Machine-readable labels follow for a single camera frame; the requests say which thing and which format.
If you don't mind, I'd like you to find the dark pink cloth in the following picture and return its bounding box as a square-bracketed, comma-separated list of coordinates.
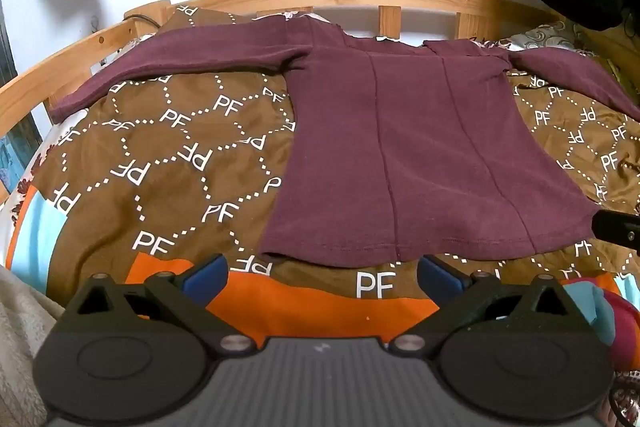
[599, 276, 640, 374]

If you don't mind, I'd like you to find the black cable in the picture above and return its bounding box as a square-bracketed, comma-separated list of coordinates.
[127, 13, 164, 29]

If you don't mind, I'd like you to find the light blue cloth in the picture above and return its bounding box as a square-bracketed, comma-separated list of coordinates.
[564, 281, 617, 348]

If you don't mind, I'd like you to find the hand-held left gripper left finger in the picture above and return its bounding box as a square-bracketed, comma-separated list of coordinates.
[64, 253, 252, 354]

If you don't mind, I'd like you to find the white floral bed sheet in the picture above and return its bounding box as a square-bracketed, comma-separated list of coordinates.
[0, 122, 68, 235]

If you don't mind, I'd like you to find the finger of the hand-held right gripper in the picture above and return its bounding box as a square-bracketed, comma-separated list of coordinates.
[592, 209, 640, 253]

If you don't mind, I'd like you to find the grey swirl-patterned pillow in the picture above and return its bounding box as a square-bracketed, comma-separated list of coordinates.
[509, 21, 601, 56]

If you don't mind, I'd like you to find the wooden bed frame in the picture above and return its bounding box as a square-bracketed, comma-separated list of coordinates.
[0, 0, 640, 205]

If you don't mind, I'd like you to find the brown patterned blanket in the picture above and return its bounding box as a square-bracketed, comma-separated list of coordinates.
[0, 4, 640, 350]

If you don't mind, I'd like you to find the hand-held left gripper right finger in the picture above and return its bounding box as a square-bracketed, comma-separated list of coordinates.
[389, 255, 582, 354]

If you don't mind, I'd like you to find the maroon long-sleeve shirt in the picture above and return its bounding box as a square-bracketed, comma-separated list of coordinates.
[47, 14, 640, 269]

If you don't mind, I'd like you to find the beige fleece blanket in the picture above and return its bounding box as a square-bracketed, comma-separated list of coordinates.
[0, 263, 67, 427]

